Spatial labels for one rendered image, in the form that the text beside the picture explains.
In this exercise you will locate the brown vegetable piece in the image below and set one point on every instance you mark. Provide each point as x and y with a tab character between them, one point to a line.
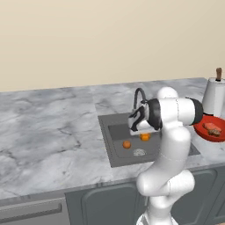
214	133

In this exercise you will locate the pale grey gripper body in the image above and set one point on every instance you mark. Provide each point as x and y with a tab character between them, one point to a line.
145	129

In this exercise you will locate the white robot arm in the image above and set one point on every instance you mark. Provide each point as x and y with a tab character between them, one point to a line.
172	140

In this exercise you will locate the pale round sink drain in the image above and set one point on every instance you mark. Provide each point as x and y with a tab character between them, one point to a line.
139	152

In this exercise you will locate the grey sink basin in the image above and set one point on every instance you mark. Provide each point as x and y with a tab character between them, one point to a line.
117	137

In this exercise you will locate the white paper towel roll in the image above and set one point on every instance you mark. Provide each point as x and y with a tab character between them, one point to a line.
214	96

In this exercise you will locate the red bowl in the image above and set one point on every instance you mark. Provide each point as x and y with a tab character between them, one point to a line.
202	130

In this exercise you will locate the pink vegetable piece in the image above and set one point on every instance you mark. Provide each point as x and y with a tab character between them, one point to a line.
212	126

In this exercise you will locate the wooden paper towel holder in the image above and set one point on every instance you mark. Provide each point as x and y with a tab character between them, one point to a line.
219	74

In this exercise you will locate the grey cupboard door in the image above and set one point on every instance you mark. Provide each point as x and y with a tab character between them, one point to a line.
108	205
220	199
199	193

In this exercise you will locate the black curved tap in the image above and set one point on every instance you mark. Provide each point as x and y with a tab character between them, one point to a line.
136	96

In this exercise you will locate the silver dishwasher front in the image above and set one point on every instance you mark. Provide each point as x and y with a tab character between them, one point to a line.
32	211

